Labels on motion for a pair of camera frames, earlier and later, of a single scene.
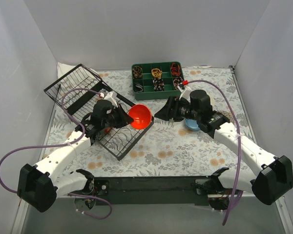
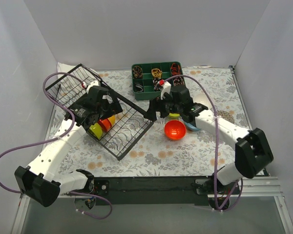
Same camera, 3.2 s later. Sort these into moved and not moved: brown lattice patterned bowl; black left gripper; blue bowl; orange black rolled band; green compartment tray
Moved: black left gripper
Not moved: brown lattice patterned bowl; green compartment tray; blue bowl; orange black rolled band
